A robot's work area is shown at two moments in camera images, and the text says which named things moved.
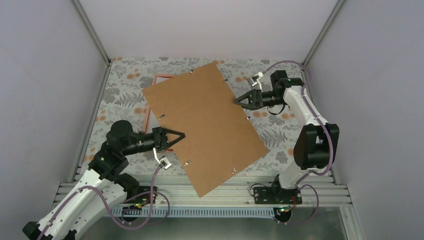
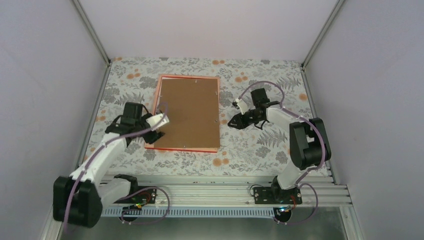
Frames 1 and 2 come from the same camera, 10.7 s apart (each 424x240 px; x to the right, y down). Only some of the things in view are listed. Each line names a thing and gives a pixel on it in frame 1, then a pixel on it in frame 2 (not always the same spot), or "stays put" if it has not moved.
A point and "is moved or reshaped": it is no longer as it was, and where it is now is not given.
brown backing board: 220,140 is moved or reshaped
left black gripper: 162,132 to 153,137
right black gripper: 254,96 to 240,123
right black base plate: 275,195 stays put
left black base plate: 144,198 stays put
